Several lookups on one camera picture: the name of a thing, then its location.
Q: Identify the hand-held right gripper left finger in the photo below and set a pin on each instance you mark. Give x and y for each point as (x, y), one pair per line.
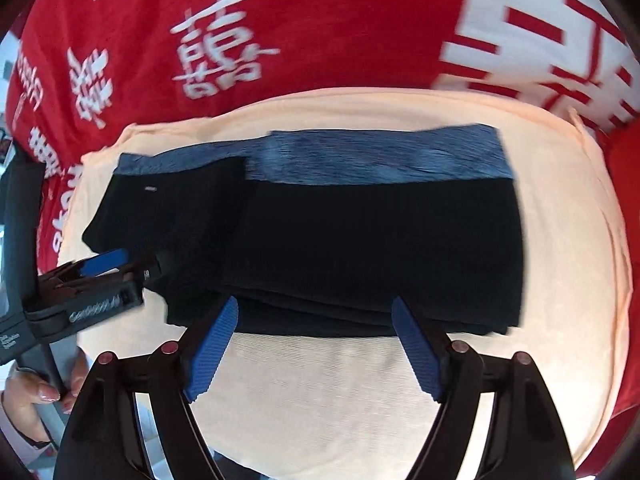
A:
(212, 345)

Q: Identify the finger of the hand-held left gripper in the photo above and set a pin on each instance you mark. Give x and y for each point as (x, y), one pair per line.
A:
(152, 267)
(105, 261)

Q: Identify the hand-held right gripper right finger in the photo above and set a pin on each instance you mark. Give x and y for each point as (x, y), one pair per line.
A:
(417, 347)

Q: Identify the black pants with blue stripes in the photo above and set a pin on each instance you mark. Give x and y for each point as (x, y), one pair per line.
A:
(350, 235)

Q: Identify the person's left hand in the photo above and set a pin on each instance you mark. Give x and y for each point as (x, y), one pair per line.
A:
(30, 385)

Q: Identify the peach cloth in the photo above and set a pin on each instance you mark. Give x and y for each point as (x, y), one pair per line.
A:
(325, 400)

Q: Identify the red printed blanket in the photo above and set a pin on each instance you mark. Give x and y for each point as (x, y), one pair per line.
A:
(325, 25)

